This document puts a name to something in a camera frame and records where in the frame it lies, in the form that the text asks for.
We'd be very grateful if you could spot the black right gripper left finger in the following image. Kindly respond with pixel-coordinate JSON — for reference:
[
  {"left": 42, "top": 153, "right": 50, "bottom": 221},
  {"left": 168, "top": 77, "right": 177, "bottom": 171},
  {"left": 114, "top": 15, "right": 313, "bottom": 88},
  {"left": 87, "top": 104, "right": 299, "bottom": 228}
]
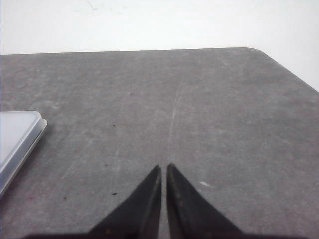
[{"left": 89, "top": 165, "right": 162, "bottom": 239}]

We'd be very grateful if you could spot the silver digital kitchen scale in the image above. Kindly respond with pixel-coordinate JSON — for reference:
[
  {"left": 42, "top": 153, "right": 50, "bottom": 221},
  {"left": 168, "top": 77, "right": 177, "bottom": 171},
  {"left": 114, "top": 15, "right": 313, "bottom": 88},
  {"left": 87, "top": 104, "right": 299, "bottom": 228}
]
[{"left": 0, "top": 111, "right": 47, "bottom": 198}]

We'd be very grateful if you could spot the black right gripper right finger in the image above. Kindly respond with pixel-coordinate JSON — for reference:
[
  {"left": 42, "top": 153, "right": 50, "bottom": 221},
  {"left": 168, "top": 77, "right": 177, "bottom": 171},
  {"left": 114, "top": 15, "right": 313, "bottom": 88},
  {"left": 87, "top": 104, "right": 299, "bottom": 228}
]
[{"left": 166, "top": 163, "right": 243, "bottom": 239}]

